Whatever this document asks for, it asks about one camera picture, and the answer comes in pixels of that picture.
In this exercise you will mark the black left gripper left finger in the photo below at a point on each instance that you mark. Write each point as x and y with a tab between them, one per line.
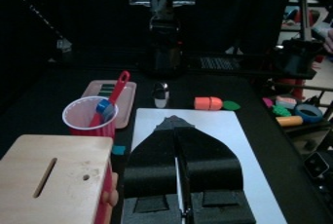
150	169

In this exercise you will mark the black device box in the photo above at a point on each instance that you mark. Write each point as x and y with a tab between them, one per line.
317	164

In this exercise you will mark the small teal toy piece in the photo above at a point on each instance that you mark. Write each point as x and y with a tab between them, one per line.
117	150

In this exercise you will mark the white cutting board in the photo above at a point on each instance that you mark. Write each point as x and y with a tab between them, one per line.
246	143

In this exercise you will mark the small blue toy piece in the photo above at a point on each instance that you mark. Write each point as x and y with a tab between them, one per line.
104	107

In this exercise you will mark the pink rectangular tray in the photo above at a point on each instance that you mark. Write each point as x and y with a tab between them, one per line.
127	104

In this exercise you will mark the magenta toy piece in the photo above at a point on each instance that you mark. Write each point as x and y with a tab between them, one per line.
267	102

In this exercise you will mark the wooden box with slot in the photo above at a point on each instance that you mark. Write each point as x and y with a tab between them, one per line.
56	176

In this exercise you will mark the green toy leaf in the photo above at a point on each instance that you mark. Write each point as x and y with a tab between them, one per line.
231	105

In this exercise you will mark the red toy knife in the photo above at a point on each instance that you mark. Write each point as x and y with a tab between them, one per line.
120	85

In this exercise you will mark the green toy piece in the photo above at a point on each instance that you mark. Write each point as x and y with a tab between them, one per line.
281	111

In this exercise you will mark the blue tape roll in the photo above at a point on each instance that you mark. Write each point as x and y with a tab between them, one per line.
309	112

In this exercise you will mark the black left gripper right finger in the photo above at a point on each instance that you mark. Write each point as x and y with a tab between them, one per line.
212	169

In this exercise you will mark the pink toy block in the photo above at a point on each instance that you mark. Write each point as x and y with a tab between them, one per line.
286	102

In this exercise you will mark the green and black sushi roll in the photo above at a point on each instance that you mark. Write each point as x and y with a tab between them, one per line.
105	90

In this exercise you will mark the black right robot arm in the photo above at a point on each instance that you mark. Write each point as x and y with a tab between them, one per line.
164	46

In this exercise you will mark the yellow cylinder toy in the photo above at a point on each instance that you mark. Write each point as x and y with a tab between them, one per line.
289	120

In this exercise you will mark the black stand with pole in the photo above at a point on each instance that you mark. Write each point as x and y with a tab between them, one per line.
298	56

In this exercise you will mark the red plastic cup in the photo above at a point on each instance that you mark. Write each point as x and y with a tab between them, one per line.
79	117

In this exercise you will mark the black and white sushi piece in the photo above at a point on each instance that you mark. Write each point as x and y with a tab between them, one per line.
160	96

